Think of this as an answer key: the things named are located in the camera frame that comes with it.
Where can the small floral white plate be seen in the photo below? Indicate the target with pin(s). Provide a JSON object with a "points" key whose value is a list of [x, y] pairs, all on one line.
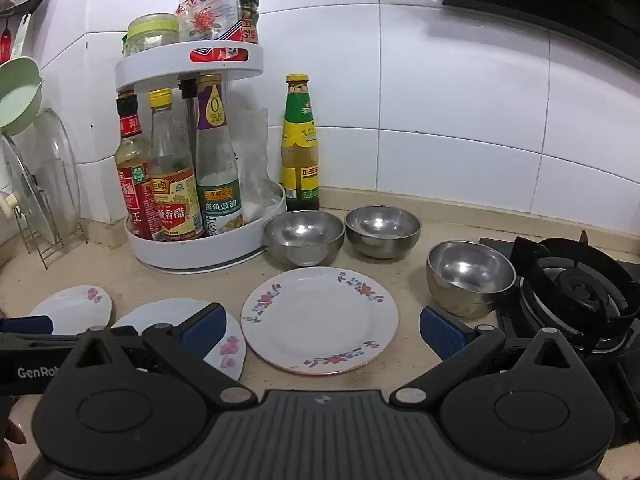
{"points": [[70, 307]]}

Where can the steel bottle with black top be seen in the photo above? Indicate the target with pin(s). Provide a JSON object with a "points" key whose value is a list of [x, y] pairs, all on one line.
{"points": [[188, 110]]}

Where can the red and blue packet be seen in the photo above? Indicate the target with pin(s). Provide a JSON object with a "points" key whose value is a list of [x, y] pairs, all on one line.
{"points": [[220, 53]]}

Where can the pale green hanging utensil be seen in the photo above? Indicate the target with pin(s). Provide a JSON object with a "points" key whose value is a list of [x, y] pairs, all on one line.
{"points": [[20, 35]]}

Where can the glass jar with green lid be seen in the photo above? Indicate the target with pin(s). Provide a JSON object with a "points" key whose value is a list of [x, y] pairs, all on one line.
{"points": [[152, 32]]}

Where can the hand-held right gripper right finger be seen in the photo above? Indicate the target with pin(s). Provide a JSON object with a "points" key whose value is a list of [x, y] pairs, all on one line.
{"points": [[440, 330]]}

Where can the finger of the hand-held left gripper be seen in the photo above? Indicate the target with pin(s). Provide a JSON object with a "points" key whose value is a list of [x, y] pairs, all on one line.
{"points": [[41, 325]]}

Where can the person's left hand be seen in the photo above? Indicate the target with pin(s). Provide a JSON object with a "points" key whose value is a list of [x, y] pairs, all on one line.
{"points": [[7, 455]]}

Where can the green plastic colander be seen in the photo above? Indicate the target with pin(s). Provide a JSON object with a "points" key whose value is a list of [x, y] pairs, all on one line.
{"points": [[17, 95]]}

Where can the clear red-print seasoning packet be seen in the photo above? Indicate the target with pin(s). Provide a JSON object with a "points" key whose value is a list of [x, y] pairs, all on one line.
{"points": [[207, 10]]}

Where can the large floral white plate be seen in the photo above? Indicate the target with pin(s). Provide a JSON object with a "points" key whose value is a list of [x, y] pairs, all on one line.
{"points": [[320, 320]]}

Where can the yellow cap vinegar bottle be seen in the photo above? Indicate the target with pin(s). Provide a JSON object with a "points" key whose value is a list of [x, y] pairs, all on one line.
{"points": [[172, 195]]}

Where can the white two-tier spice rack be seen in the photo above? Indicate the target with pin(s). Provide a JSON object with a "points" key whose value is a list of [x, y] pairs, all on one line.
{"points": [[145, 67]]}

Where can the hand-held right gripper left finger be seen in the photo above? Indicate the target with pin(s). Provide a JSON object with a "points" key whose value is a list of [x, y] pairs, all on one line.
{"points": [[202, 327]]}

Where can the red cap soy sauce bottle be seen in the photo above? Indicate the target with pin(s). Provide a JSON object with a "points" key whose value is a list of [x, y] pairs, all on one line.
{"points": [[131, 180]]}

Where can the purple label sauce bottle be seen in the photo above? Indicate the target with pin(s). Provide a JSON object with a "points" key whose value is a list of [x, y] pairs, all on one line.
{"points": [[215, 175]]}

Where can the steel bowl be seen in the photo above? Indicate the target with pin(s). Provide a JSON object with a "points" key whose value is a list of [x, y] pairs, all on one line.
{"points": [[470, 275], [382, 230], [302, 237]]}

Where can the red hanging utensil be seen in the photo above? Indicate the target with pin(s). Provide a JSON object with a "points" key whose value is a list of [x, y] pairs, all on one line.
{"points": [[5, 40]]}

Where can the dark lid sauce jar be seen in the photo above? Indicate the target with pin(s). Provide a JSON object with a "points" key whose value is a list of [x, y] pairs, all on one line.
{"points": [[249, 20]]}

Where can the green label sauce bottle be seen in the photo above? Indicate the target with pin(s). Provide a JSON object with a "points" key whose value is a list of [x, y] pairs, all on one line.
{"points": [[300, 150]]}

